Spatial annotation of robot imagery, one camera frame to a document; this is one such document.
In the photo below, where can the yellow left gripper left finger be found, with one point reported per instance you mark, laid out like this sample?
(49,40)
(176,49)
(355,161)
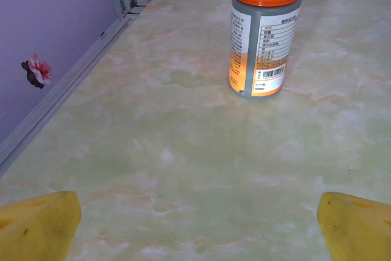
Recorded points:
(36,230)

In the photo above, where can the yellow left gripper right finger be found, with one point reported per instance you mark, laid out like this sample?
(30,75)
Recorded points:
(357,230)

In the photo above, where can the orange-capped labelled supplement bottle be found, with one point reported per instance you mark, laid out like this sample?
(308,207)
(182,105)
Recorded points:
(265,28)

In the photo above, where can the aluminium table side rail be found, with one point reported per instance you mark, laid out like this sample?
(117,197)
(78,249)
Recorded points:
(61,96)

